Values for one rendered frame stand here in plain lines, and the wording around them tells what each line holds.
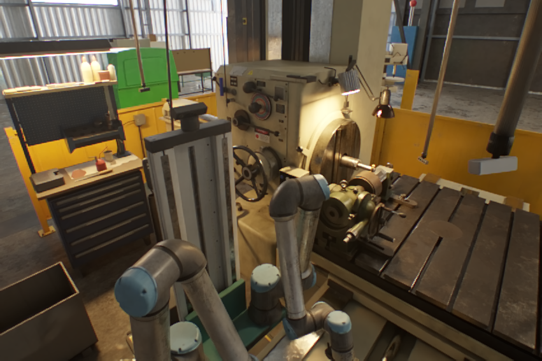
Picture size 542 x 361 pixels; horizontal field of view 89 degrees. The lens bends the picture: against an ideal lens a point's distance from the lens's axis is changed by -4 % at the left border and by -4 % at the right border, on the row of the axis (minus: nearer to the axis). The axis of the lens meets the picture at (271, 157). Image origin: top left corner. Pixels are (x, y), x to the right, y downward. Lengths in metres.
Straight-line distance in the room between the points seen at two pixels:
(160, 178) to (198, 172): 0.19
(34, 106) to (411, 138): 4.01
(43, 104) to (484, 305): 3.40
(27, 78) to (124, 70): 9.34
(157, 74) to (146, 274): 4.98
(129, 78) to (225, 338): 4.78
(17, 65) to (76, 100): 11.25
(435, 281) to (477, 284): 0.20
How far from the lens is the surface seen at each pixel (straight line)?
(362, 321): 1.82
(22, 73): 14.44
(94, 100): 3.27
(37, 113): 3.21
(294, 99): 1.69
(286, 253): 1.21
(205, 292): 1.00
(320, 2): 2.36
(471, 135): 3.88
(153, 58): 5.63
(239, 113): 2.00
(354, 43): 2.20
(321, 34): 2.33
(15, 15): 14.42
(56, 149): 3.97
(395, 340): 1.80
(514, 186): 4.02
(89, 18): 14.99
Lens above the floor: 2.12
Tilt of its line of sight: 24 degrees down
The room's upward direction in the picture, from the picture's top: straight up
